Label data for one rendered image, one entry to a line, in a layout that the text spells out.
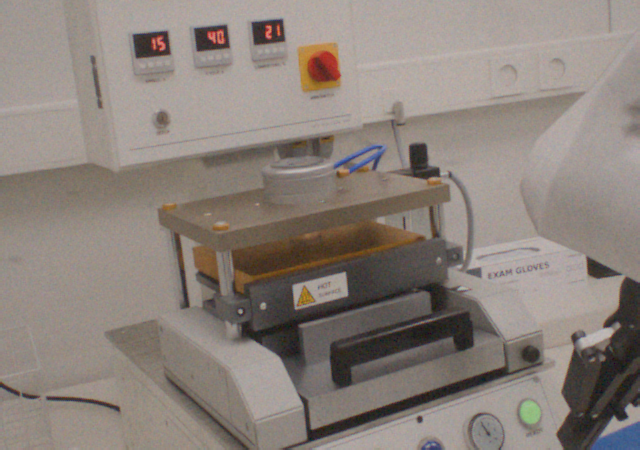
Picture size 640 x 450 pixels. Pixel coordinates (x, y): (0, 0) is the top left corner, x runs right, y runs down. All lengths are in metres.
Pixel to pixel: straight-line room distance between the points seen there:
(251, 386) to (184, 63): 0.41
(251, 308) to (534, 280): 0.80
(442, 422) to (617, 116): 0.41
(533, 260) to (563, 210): 1.00
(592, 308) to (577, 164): 0.99
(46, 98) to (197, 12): 0.49
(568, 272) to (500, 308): 0.67
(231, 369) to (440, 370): 0.20
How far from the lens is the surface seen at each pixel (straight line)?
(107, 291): 1.58
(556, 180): 0.59
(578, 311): 1.55
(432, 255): 0.98
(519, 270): 1.59
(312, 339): 0.90
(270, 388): 0.84
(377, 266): 0.95
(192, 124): 1.09
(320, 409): 0.84
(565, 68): 1.78
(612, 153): 0.59
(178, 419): 1.02
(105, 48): 1.06
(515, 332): 0.96
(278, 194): 0.98
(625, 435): 1.25
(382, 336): 0.86
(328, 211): 0.92
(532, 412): 0.95
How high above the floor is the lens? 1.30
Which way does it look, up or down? 12 degrees down
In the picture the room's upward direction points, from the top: 6 degrees counter-clockwise
